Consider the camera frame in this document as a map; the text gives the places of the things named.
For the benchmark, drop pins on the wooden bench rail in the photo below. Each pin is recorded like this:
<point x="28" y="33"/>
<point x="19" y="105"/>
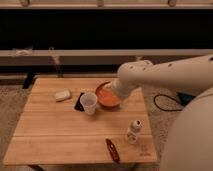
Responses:
<point x="48" y="57"/>

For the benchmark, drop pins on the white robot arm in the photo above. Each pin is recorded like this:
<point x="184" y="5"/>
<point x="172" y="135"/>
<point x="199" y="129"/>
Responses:
<point x="189" y="144"/>

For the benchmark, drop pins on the small white bottle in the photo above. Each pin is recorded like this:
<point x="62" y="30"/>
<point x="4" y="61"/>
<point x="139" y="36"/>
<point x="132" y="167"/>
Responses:
<point x="133" y="131"/>

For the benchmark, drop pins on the black flat phone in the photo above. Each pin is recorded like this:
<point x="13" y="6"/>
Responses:
<point x="78" y="105"/>

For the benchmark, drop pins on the blue power adapter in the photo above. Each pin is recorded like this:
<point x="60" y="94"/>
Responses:
<point x="185" y="99"/>

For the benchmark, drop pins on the brown folding knife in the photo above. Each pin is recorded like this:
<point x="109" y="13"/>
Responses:
<point x="112" y="150"/>

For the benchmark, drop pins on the wooden table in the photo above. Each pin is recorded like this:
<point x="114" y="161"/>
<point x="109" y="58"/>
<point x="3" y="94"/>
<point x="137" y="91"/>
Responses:
<point x="51" y="132"/>

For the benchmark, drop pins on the white soap bar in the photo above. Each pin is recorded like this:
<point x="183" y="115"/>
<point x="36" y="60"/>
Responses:
<point x="62" y="95"/>

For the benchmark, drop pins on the orange ceramic bowl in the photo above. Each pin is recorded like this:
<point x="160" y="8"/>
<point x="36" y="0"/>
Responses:
<point x="106" y="97"/>

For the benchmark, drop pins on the clear plastic cup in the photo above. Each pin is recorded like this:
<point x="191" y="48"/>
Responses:
<point x="89" y="101"/>

